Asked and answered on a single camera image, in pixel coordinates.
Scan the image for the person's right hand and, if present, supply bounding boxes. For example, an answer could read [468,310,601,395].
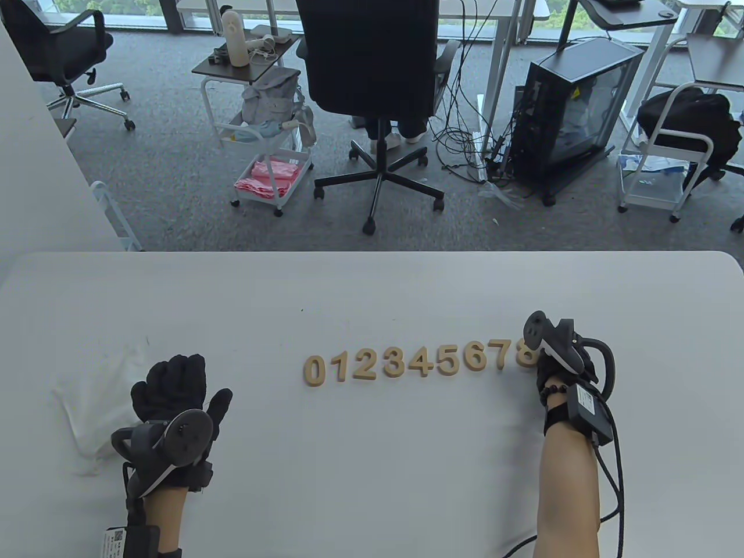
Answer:
[534,348,599,403]

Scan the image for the person's left hand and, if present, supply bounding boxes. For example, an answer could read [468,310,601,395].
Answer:
[131,355,233,483]

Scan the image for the white cloth drawstring bag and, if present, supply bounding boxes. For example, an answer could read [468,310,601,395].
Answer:
[51,343,149,478]

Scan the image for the angular wooden number block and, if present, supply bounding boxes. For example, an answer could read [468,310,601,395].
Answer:
[407,348,435,378]

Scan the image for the curved flat-base wooden number block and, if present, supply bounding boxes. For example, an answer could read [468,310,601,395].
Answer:
[352,348,378,383]

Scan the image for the black forearm sensor box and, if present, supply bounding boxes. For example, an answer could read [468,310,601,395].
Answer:
[567,384,616,447]
[102,526,160,558]

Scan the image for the person's left forearm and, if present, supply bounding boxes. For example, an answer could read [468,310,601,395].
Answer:
[141,487,188,550]

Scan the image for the clear plastic bag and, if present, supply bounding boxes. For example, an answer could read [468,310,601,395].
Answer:
[478,179,527,211]

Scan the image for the black bag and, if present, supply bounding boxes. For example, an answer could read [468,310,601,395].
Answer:
[636,87,743,178]

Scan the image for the black grey hand controller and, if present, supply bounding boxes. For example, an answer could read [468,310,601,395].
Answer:
[523,311,616,402]
[110,409,214,499]

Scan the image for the pink folded cloths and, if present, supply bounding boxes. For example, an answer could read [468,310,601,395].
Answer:
[234,160,303,200]

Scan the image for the clear blue plastic packets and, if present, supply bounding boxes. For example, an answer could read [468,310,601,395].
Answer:
[617,154,689,175]

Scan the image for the light blue pouch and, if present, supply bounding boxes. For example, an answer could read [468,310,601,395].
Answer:
[224,119,281,146]

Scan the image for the black computer tower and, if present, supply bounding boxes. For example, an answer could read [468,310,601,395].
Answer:
[509,38,647,207]

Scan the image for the grey backpack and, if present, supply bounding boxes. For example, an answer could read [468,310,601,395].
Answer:
[241,66,304,126]

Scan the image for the white cart with dark top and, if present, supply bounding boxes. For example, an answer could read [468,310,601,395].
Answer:
[617,34,744,224]
[192,34,317,219]

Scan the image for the cream cylindrical bottle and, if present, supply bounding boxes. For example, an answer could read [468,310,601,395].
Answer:
[221,10,246,68]

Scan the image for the black mesh office chair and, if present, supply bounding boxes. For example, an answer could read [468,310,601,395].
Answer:
[0,0,136,131]

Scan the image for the black high-back office chair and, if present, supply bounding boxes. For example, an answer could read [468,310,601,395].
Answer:
[295,0,460,236]

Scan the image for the black monitor stand table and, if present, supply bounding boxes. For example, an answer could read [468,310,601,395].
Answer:
[557,0,679,56]

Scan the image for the white flat box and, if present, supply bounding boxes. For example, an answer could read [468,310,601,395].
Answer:
[251,24,295,45]

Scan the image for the black bead bracelet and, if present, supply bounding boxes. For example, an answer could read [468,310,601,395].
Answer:
[539,379,573,407]

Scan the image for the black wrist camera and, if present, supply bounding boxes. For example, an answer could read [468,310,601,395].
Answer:
[186,459,216,492]

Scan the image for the black sensor cable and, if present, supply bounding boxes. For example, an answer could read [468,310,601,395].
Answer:
[500,401,628,558]

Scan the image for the tangle of black cables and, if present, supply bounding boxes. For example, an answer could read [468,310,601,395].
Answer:
[433,0,515,181]

